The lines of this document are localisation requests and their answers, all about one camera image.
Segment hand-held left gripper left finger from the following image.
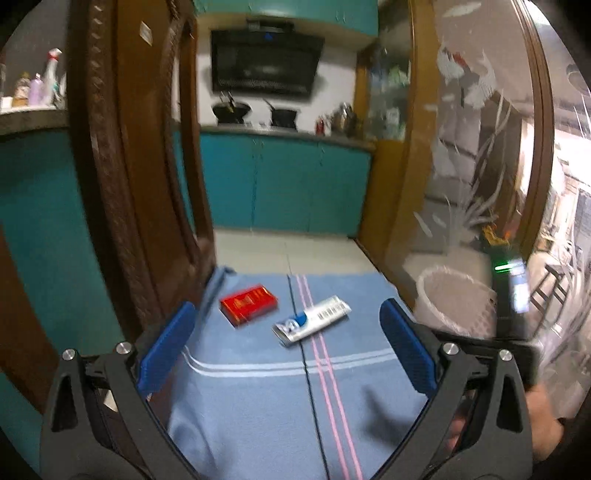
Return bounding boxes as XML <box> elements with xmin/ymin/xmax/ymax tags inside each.
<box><xmin>39</xmin><ymin>301</ymin><xmax>199</xmax><ymax>480</ymax></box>

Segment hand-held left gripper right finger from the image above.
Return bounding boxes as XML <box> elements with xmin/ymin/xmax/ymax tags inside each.
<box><xmin>379</xmin><ymin>298</ymin><xmax>536</xmax><ymax>480</ymax></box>

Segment white plastic lattice basket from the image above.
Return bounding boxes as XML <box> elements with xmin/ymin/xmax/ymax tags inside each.
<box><xmin>417</xmin><ymin>267</ymin><xmax>498</xmax><ymax>340</ymax></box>

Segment red cigarette box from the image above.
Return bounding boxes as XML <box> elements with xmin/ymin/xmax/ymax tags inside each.
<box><xmin>219</xmin><ymin>285</ymin><xmax>280</xmax><ymax>328</ymax></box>

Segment blue and white packet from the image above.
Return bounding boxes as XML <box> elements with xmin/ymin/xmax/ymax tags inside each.
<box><xmin>271</xmin><ymin>295</ymin><xmax>352</xmax><ymax>348</ymax></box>

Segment person's right hand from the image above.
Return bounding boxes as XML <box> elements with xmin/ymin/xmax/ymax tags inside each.
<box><xmin>526</xmin><ymin>387</ymin><xmax>566</xmax><ymax>464</ymax></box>

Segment blue striped blanket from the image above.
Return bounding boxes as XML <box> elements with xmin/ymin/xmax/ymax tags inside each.
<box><xmin>139</xmin><ymin>265</ymin><xmax>455</xmax><ymax>480</ymax></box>

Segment etched glass sliding door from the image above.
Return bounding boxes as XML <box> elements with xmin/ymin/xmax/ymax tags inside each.
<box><xmin>355</xmin><ymin>0</ymin><xmax>591</xmax><ymax>416</ymax></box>

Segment wooden glass display cabinet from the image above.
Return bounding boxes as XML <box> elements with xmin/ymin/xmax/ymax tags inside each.
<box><xmin>355</xmin><ymin>39</ymin><xmax>416</xmax><ymax>259</ymax></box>

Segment carved wooden chair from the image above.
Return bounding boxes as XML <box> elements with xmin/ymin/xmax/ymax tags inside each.
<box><xmin>0</xmin><ymin>108</ymin><xmax>377</xmax><ymax>416</ymax></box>
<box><xmin>0</xmin><ymin>0</ymin><xmax>218</xmax><ymax>411</ymax></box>

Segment steel stock pot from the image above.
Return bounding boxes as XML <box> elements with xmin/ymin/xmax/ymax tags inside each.
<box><xmin>335</xmin><ymin>102</ymin><xmax>356</xmax><ymax>134</ymax></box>

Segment black wok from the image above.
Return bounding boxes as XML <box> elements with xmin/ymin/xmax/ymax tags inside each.
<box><xmin>211</xmin><ymin>92</ymin><xmax>253</xmax><ymax>125</ymax></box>

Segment black cooking pot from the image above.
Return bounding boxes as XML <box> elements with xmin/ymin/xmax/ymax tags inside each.
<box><xmin>264</xmin><ymin>98</ymin><xmax>300</xmax><ymax>128</ymax></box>

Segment white spray bottle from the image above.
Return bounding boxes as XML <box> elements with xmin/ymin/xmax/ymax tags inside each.
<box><xmin>42</xmin><ymin>47</ymin><xmax>64</xmax><ymax>107</ymax></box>

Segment brown jar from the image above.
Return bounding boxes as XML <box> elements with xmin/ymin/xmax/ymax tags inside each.
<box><xmin>12</xmin><ymin>73</ymin><xmax>32</xmax><ymax>108</ymax></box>

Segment black range hood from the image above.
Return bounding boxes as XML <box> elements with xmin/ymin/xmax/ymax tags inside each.
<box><xmin>210</xmin><ymin>21</ymin><xmax>325</xmax><ymax>97</ymax></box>

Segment teal upper cabinet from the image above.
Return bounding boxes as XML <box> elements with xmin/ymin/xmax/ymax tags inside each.
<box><xmin>193</xmin><ymin>0</ymin><xmax>380</xmax><ymax>40</ymax></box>

